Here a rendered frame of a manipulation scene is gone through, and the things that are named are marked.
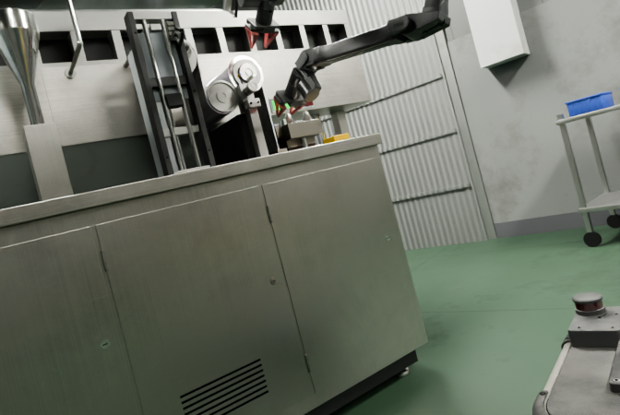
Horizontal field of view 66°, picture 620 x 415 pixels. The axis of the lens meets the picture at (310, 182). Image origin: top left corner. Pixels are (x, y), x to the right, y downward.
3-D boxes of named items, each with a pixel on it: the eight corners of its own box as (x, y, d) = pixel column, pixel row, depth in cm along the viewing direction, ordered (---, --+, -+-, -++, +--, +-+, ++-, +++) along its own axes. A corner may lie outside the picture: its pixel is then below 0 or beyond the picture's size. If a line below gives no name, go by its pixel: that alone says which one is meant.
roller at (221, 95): (212, 113, 171) (204, 81, 171) (189, 130, 192) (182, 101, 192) (242, 110, 178) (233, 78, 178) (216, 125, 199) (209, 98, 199)
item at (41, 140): (35, 213, 141) (-12, 27, 141) (33, 217, 152) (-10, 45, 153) (86, 202, 148) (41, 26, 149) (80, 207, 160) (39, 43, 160)
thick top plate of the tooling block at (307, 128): (291, 138, 184) (287, 123, 184) (247, 158, 217) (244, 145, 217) (324, 132, 192) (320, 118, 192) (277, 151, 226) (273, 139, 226)
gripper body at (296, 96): (305, 102, 173) (312, 87, 168) (282, 106, 167) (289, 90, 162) (297, 91, 176) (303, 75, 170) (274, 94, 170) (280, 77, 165)
